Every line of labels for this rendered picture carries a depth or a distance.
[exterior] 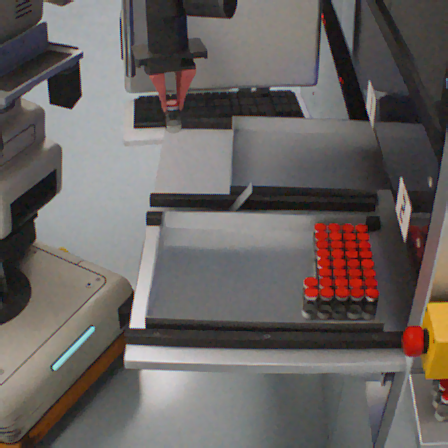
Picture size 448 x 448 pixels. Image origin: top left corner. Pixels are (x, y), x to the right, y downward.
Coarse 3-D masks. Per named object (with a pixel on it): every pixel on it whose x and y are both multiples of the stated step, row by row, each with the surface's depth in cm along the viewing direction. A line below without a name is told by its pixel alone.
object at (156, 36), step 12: (156, 24) 98; (168, 24) 98; (180, 24) 99; (156, 36) 99; (168, 36) 99; (180, 36) 100; (132, 48) 103; (144, 48) 103; (156, 48) 100; (168, 48) 100; (180, 48) 101; (192, 48) 102; (204, 48) 102; (144, 60) 100; (156, 60) 100; (180, 60) 101
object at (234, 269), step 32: (192, 224) 125; (224, 224) 125; (256, 224) 125; (288, 224) 125; (352, 224) 124; (160, 256) 119; (192, 256) 120; (224, 256) 120; (256, 256) 120; (288, 256) 120; (160, 288) 113; (192, 288) 114; (224, 288) 114; (256, 288) 114; (288, 288) 114; (160, 320) 104; (192, 320) 103; (224, 320) 103; (256, 320) 103; (288, 320) 103; (320, 320) 103; (352, 320) 108
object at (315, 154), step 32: (256, 128) 153; (288, 128) 152; (320, 128) 152; (352, 128) 152; (256, 160) 144; (288, 160) 144; (320, 160) 144; (352, 160) 144; (256, 192) 131; (288, 192) 131; (320, 192) 131; (352, 192) 131; (384, 192) 130
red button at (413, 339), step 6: (408, 330) 87; (414, 330) 87; (420, 330) 87; (408, 336) 87; (414, 336) 86; (420, 336) 86; (402, 342) 89; (408, 342) 87; (414, 342) 86; (420, 342) 86; (402, 348) 89; (408, 348) 87; (414, 348) 86; (420, 348) 86; (408, 354) 87; (414, 354) 87; (420, 354) 87
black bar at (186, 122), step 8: (184, 120) 153; (192, 120) 153; (200, 120) 153; (208, 120) 153; (216, 120) 153; (224, 120) 153; (184, 128) 154; (192, 128) 154; (200, 128) 154; (208, 128) 154; (216, 128) 154; (224, 128) 154
